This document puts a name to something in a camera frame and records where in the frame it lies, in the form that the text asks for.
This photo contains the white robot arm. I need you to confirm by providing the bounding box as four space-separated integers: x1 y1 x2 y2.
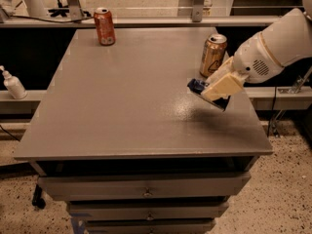
200 0 312 101

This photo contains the orange soda can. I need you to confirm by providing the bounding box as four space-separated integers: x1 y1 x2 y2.
94 7 116 46

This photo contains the black cable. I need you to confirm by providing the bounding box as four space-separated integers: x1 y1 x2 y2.
0 7 96 24

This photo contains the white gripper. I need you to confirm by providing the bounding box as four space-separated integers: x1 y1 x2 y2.
206 31 284 98

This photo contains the grey drawer cabinet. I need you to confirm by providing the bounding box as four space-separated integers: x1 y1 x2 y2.
15 28 271 234

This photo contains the blue rxbar wrapper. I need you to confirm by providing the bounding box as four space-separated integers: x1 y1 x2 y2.
187 79 230 111

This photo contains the white pump bottle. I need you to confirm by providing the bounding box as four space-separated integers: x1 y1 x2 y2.
0 65 27 99

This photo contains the gold soda can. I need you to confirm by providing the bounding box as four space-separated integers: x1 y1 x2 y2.
200 33 227 77

